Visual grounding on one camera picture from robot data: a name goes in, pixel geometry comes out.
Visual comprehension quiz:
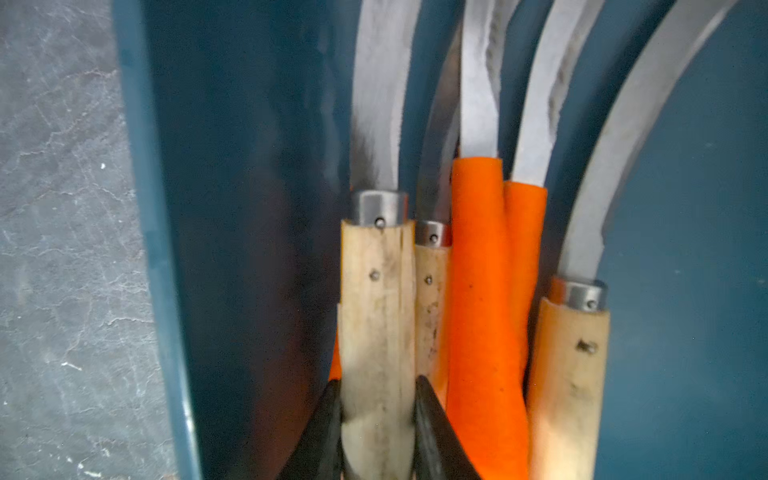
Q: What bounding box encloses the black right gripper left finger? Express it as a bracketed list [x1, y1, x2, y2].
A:
[278, 379, 343, 480]

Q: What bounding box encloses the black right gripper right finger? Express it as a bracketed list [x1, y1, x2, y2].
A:
[413, 375, 480, 480]

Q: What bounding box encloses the orange handle sickle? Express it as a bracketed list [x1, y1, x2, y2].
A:
[447, 0, 528, 479]
[328, 333, 342, 381]
[504, 0, 604, 385]

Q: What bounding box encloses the wooden handle sickle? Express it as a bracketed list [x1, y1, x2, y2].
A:
[527, 1, 734, 479]
[338, 1, 420, 479]
[414, 26, 462, 405]

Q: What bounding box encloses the teal plastic storage box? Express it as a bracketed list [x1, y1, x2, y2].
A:
[112, 1, 767, 479]

